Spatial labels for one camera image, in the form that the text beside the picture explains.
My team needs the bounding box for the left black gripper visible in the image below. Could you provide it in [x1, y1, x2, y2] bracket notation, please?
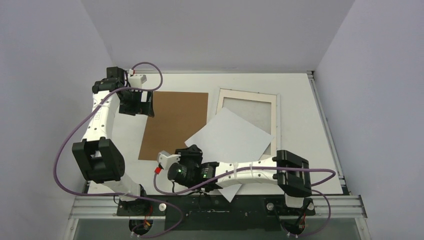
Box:
[120, 88, 154, 118]

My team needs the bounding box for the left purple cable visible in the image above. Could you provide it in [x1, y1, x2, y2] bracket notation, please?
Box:
[52, 61, 184, 239]

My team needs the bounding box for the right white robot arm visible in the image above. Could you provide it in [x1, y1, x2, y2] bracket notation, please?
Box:
[159, 144, 312, 215]

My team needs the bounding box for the white picture frame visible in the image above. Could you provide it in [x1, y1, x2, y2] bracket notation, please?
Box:
[215, 87, 282, 160]

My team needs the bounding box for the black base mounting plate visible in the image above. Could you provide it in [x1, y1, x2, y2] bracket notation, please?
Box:
[116, 195, 316, 231]

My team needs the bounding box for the brown backing board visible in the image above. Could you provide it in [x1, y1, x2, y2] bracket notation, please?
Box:
[138, 91, 209, 161]

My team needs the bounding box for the sunset landscape photo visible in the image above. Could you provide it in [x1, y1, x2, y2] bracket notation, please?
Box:
[184, 106, 275, 204]

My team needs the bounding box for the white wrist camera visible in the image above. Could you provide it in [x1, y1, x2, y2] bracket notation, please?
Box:
[154, 150, 181, 174]
[127, 69, 147, 89]

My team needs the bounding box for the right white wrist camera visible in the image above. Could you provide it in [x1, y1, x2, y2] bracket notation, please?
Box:
[154, 150, 181, 174]

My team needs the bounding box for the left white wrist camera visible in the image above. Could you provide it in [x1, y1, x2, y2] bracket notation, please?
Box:
[127, 69, 147, 89]

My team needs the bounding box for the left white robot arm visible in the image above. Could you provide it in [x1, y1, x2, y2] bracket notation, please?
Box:
[71, 66, 155, 216]

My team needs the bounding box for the aluminium front rail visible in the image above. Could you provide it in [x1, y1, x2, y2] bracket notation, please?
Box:
[69, 195, 368, 219]

